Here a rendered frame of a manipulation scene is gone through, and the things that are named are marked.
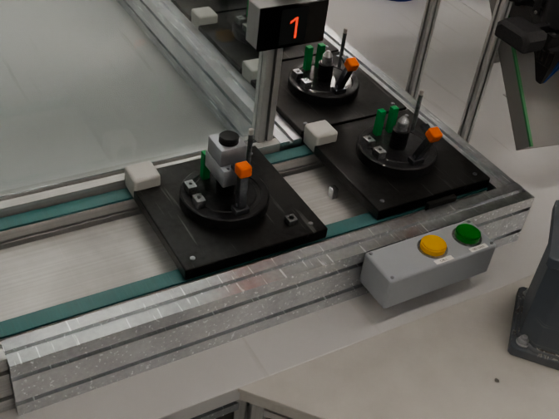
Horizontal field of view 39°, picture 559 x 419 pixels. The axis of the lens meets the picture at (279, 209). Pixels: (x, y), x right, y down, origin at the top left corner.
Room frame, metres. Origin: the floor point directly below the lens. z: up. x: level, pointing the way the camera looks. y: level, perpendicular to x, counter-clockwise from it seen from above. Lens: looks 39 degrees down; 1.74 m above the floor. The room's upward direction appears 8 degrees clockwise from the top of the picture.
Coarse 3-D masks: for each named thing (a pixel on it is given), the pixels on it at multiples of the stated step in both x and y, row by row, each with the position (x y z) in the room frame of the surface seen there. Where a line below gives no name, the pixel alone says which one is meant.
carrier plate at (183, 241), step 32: (192, 160) 1.05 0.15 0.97; (256, 160) 1.08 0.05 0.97; (160, 192) 0.96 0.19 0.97; (288, 192) 1.00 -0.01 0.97; (160, 224) 0.88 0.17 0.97; (192, 224) 0.89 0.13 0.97; (256, 224) 0.91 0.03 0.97; (320, 224) 0.93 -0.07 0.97; (192, 256) 0.82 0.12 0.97; (224, 256) 0.83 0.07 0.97; (256, 256) 0.85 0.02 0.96
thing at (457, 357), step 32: (512, 288) 0.96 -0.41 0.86; (416, 320) 0.86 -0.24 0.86; (448, 320) 0.87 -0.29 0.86; (480, 320) 0.88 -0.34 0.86; (352, 352) 0.78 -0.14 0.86; (384, 352) 0.79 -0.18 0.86; (416, 352) 0.79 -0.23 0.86; (448, 352) 0.80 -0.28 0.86; (480, 352) 0.81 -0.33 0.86; (256, 384) 0.70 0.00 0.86; (288, 384) 0.70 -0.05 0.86; (320, 384) 0.71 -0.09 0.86; (352, 384) 0.72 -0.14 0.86; (384, 384) 0.73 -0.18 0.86; (416, 384) 0.73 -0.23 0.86; (448, 384) 0.74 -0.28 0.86; (480, 384) 0.75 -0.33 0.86; (512, 384) 0.76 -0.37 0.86; (544, 384) 0.77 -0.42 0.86; (288, 416) 0.67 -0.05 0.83; (320, 416) 0.66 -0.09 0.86; (352, 416) 0.66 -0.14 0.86; (384, 416) 0.67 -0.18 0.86; (416, 416) 0.68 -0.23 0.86; (448, 416) 0.69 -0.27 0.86; (480, 416) 0.69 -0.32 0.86; (512, 416) 0.70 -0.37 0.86; (544, 416) 0.71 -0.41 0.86
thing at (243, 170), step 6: (240, 162) 0.92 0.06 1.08; (246, 162) 0.92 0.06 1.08; (234, 168) 0.92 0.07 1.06; (240, 168) 0.90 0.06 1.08; (246, 168) 0.91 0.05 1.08; (240, 174) 0.90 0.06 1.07; (246, 174) 0.91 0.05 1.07; (240, 180) 0.91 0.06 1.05; (246, 180) 0.91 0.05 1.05; (240, 186) 0.91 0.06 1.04; (246, 186) 0.91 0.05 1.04; (240, 192) 0.91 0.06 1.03; (246, 192) 0.91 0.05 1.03; (240, 198) 0.91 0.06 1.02; (246, 198) 0.91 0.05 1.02; (240, 204) 0.91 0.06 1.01
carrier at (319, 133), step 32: (320, 128) 1.17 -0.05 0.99; (352, 128) 1.22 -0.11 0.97; (384, 128) 1.20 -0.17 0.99; (416, 128) 1.25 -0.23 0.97; (320, 160) 1.13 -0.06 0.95; (352, 160) 1.11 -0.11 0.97; (384, 160) 1.10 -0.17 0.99; (416, 160) 1.10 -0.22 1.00; (448, 160) 1.15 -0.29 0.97; (352, 192) 1.04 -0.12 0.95; (384, 192) 1.04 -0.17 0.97; (416, 192) 1.05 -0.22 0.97; (448, 192) 1.07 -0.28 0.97
